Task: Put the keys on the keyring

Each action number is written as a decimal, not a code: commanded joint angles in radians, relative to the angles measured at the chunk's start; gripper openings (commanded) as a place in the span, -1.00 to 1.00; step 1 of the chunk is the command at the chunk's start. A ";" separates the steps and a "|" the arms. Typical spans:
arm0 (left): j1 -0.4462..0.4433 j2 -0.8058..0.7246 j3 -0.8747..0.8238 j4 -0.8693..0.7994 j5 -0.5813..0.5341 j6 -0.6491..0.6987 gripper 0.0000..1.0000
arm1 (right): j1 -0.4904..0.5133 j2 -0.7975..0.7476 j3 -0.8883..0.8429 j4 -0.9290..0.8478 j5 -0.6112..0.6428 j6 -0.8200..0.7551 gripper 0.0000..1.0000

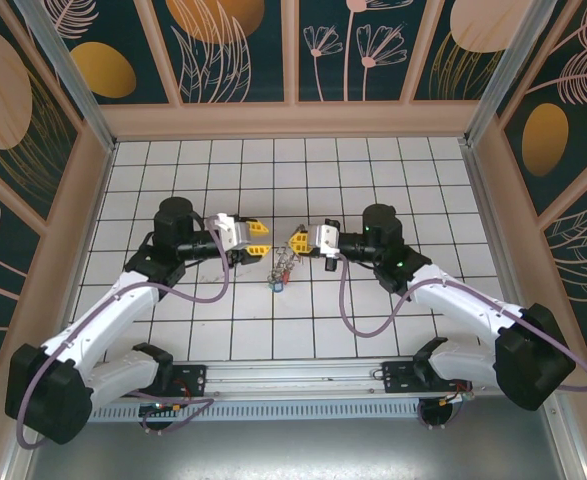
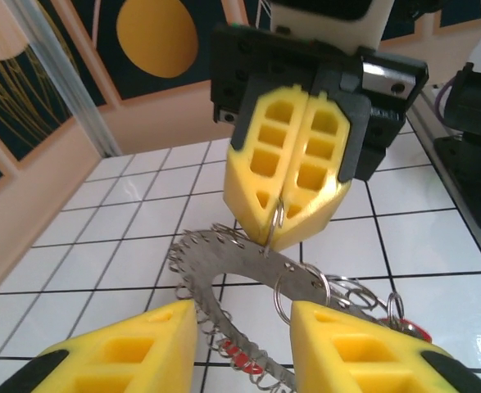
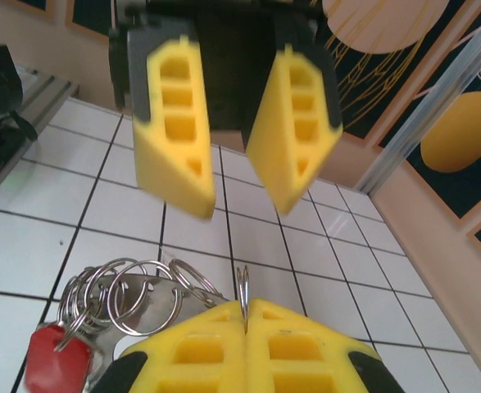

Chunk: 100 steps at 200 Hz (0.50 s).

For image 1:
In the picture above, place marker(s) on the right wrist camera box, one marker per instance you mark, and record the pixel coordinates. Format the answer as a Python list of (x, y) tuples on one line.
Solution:
[(330, 236)]

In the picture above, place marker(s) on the aluminium frame post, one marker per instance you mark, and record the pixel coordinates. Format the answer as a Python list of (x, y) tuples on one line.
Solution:
[(503, 75), (73, 75)]

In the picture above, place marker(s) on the ringed key blue tag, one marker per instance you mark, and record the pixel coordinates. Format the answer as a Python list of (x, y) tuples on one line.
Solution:
[(276, 286)]

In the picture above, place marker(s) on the metal disc keyring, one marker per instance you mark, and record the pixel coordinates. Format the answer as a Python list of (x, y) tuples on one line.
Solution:
[(284, 260)]

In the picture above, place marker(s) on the left aluminium frame post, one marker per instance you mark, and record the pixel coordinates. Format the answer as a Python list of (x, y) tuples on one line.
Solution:
[(73, 75)]

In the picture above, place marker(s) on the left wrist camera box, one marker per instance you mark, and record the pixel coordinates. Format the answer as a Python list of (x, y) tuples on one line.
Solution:
[(221, 225)]

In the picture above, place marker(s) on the aluminium mounting rail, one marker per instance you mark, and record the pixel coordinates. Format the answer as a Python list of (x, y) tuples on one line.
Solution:
[(293, 375)]

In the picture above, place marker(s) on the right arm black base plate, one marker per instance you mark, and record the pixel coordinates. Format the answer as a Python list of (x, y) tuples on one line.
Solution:
[(398, 377)]

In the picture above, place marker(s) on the right arm base wiring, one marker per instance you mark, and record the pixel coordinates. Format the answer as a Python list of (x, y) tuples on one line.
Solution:
[(455, 397)]

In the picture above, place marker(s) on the left arm base wiring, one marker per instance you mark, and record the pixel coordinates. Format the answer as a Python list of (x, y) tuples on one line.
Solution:
[(163, 407)]

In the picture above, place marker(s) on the grey metal sheet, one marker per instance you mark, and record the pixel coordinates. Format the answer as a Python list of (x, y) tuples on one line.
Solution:
[(293, 450)]

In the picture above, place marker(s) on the key with red tag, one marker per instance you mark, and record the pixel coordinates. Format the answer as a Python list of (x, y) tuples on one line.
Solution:
[(287, 274)]

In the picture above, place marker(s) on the right aluminium frame post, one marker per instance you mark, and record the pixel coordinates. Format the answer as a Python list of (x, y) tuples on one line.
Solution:
[(503, 75)]

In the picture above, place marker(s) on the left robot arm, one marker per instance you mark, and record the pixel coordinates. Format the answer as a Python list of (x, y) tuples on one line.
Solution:
[(123, 305)]

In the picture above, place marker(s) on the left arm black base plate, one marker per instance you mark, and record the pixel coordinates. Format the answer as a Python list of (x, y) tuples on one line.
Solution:
[(193, 375)]

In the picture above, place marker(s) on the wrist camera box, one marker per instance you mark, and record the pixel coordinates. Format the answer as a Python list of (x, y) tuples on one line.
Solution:
[(330, 236), (221, 225)]

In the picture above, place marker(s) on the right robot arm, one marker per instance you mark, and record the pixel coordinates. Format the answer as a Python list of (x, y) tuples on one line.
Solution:
[(463, 300)]

